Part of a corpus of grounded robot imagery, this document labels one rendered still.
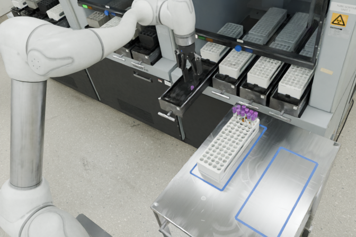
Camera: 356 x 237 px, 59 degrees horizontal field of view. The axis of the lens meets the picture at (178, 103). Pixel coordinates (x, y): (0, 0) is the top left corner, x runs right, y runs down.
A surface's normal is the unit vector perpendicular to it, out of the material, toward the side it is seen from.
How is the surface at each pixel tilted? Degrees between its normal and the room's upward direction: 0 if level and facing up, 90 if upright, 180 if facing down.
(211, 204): 0
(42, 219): 10
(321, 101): 90
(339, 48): 90
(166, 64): 0
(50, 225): 6
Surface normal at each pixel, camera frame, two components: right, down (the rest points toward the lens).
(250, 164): -0.14, -0.70
